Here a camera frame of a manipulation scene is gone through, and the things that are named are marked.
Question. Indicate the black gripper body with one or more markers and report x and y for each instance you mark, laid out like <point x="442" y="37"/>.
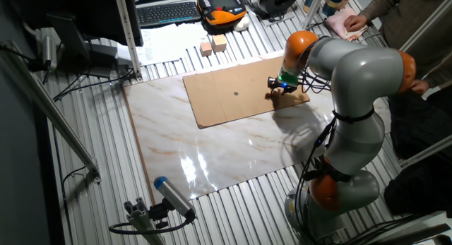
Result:
<point x="286" y="86"/>

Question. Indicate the person right hand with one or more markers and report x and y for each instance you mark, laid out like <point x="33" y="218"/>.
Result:
<point x="356" y="23"/>

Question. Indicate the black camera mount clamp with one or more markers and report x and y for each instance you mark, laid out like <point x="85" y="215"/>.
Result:
<point x="159" y="211"/>

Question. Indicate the aluminium profile post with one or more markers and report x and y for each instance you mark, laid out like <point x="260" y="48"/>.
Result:
<point x="314" y="8"/>
<point x="128" y="33"/>

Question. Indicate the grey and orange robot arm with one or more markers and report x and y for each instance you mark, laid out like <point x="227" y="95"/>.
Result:
<point x="363" y="75"/>

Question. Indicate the left forearm brown sleeve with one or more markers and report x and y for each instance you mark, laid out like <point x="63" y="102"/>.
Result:
<point x="441" y="73"/>

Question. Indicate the black keyboard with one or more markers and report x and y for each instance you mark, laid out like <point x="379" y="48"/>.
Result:
<point x="167" y="13"/>

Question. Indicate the yellow and blue cup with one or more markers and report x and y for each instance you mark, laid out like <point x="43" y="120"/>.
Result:
<point x="309" y="1"/>

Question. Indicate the short aluminium profile stub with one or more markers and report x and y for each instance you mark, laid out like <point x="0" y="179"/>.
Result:
<point x="141" y="220"/>

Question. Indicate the right forearm brown sleeve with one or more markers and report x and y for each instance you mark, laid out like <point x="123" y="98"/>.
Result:
<point x="378" y="5"/>

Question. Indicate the black monitor stand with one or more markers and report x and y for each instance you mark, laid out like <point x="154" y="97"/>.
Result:
<point x="70" y="36"/>

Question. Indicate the black monitor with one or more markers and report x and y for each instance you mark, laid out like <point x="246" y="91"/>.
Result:
<point x="88" y="12"/>

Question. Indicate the large light wooden cube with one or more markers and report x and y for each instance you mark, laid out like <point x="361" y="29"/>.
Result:
<point x="219" y="43"/>

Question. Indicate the brown cardboard sheet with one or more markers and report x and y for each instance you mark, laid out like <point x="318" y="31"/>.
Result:
<point x="219" y="96"/>

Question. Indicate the person in brown sweater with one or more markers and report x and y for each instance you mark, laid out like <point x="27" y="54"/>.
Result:
<point x="409" y="15"/>

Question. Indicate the white paper sheet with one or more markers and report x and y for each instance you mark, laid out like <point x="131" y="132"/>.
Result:
<point x="169" y="42"/>

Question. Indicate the pink cloth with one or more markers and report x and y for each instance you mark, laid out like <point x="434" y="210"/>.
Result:
<point x="337" y="23"/>

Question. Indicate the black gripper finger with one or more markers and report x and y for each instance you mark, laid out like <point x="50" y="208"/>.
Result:
<point x="278" y="92"/>
<point x="272" y="83"/>

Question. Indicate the marble pattern board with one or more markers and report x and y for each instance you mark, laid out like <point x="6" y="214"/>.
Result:
<point x="212" y="149"/>

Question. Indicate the orange and black teach pendant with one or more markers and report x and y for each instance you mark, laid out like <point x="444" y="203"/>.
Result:
<point x="222" y="15"/>

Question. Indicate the pinkish wooden cube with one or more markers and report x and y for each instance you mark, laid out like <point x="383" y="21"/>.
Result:
<point x="206" y="49"/>

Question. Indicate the person left hand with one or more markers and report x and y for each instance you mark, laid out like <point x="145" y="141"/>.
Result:
<point x="420" y="87"/>

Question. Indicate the dark blue cup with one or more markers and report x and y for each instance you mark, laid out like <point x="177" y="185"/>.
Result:
<point x="332" y="4"/>

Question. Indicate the grey camera with blue cap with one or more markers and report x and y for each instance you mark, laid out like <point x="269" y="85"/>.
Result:
<point x="173" y="195"/>

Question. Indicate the silver cylindrical camera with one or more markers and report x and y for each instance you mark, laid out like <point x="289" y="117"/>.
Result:
<point x="49" y="51"/>

